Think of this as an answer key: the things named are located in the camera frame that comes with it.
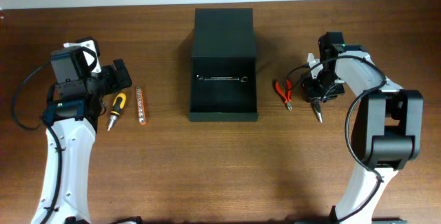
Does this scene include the orange black needle-nose pliers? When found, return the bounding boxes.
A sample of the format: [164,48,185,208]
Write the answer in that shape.
[311,100,323,123]

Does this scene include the small red cutting pliers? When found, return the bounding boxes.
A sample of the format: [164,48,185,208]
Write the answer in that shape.
[274,79,292,111]

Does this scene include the silver blue wrench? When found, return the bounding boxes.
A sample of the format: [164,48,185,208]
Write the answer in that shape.
[196,74,248,83]

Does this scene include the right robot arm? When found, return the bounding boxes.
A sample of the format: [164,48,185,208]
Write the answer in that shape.
[299,32,423,223]

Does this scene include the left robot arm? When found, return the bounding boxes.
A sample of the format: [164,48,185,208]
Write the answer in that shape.
[32,45,132,223]

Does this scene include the yellow black screwdriver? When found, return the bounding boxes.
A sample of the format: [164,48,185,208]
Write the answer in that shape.
[107,92,127,131]

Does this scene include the orange bit holder strip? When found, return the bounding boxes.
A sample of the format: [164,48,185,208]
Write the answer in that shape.
[136,87,146,125]

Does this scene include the black open box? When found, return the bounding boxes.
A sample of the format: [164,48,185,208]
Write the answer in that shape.
[189,8,258,122]

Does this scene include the right black cable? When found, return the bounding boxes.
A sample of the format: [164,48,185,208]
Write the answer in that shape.
[284,54,387,223]

